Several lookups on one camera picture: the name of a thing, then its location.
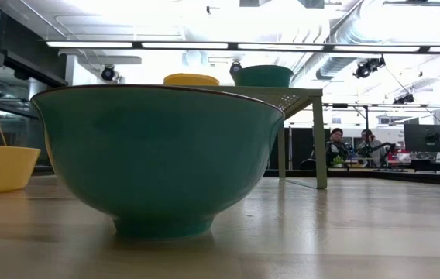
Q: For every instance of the silver ventilation duct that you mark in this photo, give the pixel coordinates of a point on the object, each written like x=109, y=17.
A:
x=340, y=35

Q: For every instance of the green perforated metal shelf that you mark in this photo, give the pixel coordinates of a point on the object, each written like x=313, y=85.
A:
x=319, y=147

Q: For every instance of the black partition screen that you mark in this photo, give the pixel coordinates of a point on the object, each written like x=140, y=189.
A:
x=301, y=147

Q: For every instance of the person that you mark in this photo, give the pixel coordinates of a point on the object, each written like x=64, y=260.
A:
x=371, y=149
x=336, y=147

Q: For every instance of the black computer monitor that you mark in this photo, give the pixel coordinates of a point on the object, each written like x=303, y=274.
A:
x=428, y=137

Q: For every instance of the teal floral ceramic bowl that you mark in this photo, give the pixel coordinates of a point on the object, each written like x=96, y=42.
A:
x=158, y=155
x=262, y=77

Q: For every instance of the small potted plant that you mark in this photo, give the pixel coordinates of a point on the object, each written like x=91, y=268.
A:
x=338, y=160

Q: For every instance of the black ceiling spotlight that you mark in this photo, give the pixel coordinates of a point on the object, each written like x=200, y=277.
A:
x=404, y=99
x=235, y=67
x=367, y=66
x=107, y=73

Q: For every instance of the overhead LED light bar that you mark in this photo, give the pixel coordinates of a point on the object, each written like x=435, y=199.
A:
x=88, y=44

